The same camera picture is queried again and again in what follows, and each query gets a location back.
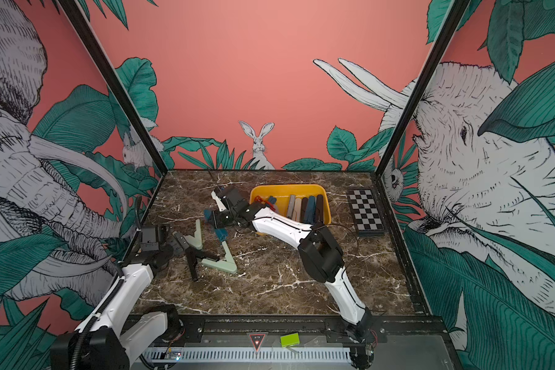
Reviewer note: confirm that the black frame post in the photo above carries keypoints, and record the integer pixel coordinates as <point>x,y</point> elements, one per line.
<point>81,25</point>
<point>448,28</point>

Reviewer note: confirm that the black white checkerboard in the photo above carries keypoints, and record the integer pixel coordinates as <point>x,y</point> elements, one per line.
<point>365,212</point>

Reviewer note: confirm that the green sticky note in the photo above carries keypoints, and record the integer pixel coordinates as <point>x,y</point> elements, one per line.
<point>290,340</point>

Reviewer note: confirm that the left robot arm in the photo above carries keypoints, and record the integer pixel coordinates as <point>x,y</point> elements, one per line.
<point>100,342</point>

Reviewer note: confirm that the yellow plastic storage tray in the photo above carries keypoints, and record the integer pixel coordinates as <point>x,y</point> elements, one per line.
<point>283,192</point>

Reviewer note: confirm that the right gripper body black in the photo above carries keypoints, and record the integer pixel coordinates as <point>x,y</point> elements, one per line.
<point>227,220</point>

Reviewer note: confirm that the black pliers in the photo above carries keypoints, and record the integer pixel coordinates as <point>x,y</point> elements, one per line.
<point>193,256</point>
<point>319,209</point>
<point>304,205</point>

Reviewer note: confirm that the black frame post right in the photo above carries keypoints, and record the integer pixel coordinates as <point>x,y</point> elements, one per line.
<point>448,28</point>

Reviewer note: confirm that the red plastic tool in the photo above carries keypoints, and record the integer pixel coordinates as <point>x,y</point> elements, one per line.
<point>265,203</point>

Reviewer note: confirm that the black frame post left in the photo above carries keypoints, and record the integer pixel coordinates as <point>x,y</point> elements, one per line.
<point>81,25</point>

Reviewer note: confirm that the beige pliers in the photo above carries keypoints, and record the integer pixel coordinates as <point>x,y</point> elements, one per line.
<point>296,215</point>

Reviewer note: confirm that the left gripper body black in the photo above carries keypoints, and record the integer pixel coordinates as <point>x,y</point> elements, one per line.
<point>168,249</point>

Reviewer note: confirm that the black mounting rail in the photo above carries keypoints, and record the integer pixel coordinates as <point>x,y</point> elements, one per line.
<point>196,326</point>

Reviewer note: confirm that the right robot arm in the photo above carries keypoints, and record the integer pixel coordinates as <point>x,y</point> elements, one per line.
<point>321,254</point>

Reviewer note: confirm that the grey pliers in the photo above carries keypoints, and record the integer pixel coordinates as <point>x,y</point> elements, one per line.
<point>291,206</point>

